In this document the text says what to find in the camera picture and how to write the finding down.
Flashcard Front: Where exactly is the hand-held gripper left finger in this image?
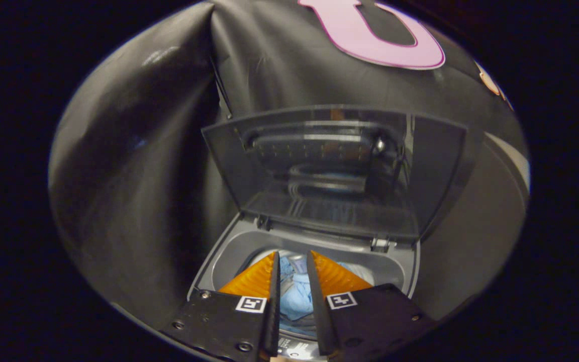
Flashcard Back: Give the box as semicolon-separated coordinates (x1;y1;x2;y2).
161;251;281;362

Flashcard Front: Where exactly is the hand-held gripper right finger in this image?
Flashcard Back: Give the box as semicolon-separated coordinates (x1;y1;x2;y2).
306;250;438;362

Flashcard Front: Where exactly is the light blue shirt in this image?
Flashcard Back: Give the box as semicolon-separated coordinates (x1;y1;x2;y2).
257;251;375;337

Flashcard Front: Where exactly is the dark washing machine lid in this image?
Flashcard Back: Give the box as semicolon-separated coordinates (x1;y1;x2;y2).
202;105;471;244

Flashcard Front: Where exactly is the black backdrop cloth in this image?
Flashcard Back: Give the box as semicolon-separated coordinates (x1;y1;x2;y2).
48;0;529;322

